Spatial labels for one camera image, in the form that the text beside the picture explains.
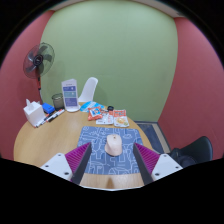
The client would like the white and blue sign stand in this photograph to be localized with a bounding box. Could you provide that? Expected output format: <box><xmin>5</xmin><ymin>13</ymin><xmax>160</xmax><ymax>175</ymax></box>
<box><xmin>60</xmin><ymin>78</ymin><xmax>81</xmax><ymax>113</ymax></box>

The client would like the grey floor mat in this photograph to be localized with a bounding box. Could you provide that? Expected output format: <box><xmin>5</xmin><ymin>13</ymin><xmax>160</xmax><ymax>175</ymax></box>
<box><xmin>135</xmin><ymin>121</ymin><xmax>172</xmax><ymax>155</ymax></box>

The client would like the cream computer mouse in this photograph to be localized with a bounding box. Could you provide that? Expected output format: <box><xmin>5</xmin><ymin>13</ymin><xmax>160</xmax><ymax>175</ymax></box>
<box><xmin>104</xmin><ymin>133</ymin><xmax>124</xmax><ymax>157</ymax></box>

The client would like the blue whiteboard eraser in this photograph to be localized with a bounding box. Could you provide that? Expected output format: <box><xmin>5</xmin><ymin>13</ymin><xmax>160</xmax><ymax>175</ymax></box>
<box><xmin>41</xmin><ymin>102</ymin><xmax>56</xmax><ymax>115</ymax></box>

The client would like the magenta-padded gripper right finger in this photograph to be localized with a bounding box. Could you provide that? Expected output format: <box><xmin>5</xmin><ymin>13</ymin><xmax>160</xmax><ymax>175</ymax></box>
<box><xmin>132</xmin><ymin>142</ymin><xmax>184</xmax><ymax>186</ymax></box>

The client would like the white snack packet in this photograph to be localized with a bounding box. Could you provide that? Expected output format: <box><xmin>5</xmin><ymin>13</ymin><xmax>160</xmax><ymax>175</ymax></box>
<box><xmin>95</xmin><ymin>111</ymin><xmax>115</xmax><ymax>126</ymax></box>

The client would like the black standing fan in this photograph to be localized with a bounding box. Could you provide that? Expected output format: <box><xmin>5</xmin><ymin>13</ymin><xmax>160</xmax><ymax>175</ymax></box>
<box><xmin>22</xmin><ymin>41</ymin><xmax>56</xmax><ymax>105</ymax></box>

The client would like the black plastic chair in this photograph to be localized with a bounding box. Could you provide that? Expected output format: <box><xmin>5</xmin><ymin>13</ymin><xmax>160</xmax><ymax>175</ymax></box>
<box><xmin>173</xmin><ymin>135</ymin><xmax>215</xmax><ymax>165</ymax></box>

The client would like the white plastic chair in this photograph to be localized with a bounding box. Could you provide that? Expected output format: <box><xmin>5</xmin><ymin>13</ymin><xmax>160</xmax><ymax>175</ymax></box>
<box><xmin>77</xmin><ymin>76</ymin><xmax>100</xmax><ymax>105</ymax></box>

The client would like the red-capped whiteboard marker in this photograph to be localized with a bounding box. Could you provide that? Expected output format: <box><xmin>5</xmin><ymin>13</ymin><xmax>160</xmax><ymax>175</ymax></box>
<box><xmin>47</xmin><ymin>108</ymin><xmax>66</xmax><ymax>123</ymax></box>

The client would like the white tissue box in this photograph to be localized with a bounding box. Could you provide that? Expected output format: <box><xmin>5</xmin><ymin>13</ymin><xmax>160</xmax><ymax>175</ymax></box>
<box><xmin>22</xmin><ymin>98</ymin><xmax>46</xmax><ymax>128</ymax></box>

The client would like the light blue packet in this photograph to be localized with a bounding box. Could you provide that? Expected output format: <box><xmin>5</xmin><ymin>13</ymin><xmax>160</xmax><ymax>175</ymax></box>
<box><xmin>79</xmin><ymin>100</ymin><xmax>98</xmax><ymax>114</ymax></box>

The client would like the black-capped whiteboard marker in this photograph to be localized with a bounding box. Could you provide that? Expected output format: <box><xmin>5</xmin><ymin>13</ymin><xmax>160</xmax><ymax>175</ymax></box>
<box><xmin>35</xmin><ymin>114</ymin><xmax>52</xmax><ymax>129</ymax></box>

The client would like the blue patterned mouse pad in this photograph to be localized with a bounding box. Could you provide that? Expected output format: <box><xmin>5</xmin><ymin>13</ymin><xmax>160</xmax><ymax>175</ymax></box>
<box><xmin>76</xmin><ymin>125</ymin><xmax>145</xmax><ymax>176</ymax></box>

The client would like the grey mesh pen cup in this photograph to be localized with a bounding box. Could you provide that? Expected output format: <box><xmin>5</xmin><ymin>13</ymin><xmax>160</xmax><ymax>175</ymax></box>
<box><xmin>50</xmin><ymin>92</ymin><xmax>65</xmax><ymax>111</ymax></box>

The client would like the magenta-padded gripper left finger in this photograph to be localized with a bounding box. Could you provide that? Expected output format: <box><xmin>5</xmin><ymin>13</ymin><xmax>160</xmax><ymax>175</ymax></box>
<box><xmin>39</xmin><ymin>141</ymin><xmax>93</xmax><ymax>186</ymax></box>

